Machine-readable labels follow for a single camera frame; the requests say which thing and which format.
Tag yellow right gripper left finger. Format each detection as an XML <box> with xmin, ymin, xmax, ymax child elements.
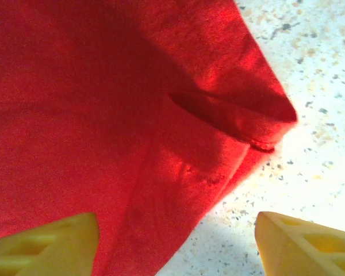
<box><xmin>0</xmin><ymin>212</ymin><xmax>100</xmax><ymax>276</ymax></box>

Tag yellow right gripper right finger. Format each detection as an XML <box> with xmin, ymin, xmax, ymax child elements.
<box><xmin>254</xmin><ymin>211</ymin><xmax>345</xmax><ymax>276</ymax></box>

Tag red t-shirt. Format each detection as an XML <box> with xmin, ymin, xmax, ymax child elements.
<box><xmin>0</xmin><ymin>0</ymin><xmax>298</xmax><ymax>276</ymax></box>

